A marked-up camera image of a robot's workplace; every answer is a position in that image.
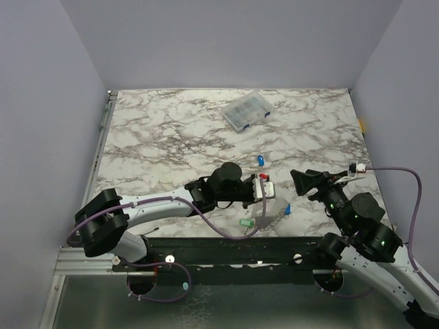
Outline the clear plastic bag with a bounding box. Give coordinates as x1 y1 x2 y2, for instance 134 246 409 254
252 197 289 231

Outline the silver keyring chain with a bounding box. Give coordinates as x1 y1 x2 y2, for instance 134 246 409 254
257 208 287 231

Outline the blue key tag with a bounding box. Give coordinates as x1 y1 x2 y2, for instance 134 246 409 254
257 155 265 167

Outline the green key tag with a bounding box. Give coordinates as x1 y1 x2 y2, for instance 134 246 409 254
239 219 254 228

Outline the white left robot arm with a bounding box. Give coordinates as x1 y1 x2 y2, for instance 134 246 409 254
74 162 264 271

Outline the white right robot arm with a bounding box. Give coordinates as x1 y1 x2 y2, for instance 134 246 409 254
290 162 438 328

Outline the clear plastic organizer box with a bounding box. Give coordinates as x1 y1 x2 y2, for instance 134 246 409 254
220 90 274 134

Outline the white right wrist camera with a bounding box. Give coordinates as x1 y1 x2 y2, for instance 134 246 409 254
335 161 366 184

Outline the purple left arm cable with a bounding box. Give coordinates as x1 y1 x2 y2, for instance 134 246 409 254
67 178 267 246

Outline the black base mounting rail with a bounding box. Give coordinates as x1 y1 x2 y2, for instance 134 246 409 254
112 236 336 286

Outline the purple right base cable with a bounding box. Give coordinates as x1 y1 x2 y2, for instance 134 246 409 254
318 286 377 298

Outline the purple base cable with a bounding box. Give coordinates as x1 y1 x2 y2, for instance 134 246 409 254
318 286 377 298
126 262 192 304

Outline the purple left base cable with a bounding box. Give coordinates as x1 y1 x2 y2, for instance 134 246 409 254
126 262 192 304

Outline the aluminium extrusion frame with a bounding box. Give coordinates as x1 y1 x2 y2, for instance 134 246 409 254
37 90 119 329

